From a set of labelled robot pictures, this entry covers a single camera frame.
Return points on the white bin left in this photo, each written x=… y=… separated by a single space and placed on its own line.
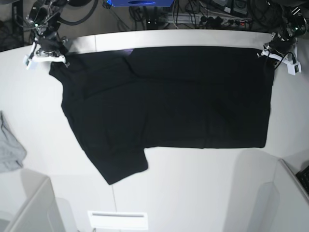
x=28 y=203

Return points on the black T-shirt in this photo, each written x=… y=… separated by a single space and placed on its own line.
x=119 y=103

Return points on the white power strip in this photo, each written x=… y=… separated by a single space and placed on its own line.
x=207 y=21

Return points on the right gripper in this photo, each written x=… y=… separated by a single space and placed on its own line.
x=51 y=48

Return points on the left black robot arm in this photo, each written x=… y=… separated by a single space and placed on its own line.
x=285 y=21

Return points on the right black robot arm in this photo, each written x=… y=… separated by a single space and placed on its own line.
x=44 y=20

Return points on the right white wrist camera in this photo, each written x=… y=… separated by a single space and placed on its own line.
x=29 y=63

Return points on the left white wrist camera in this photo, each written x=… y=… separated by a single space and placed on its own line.
x=294 y=68

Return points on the white bin right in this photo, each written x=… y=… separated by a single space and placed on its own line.
x=282 y=205

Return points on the grey cloth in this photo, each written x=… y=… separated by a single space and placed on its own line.
x=12 y=153

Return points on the blue box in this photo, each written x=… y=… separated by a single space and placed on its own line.
x=150 y=3

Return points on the white bin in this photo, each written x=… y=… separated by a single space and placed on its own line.
x=282 y=205
x=28 y=203

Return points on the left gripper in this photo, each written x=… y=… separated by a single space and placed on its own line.
x=281 y=49

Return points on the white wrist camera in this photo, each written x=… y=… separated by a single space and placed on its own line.
x=294 y=68
x=29 y=63

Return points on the black keyboard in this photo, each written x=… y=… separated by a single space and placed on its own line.
x=303 y=178

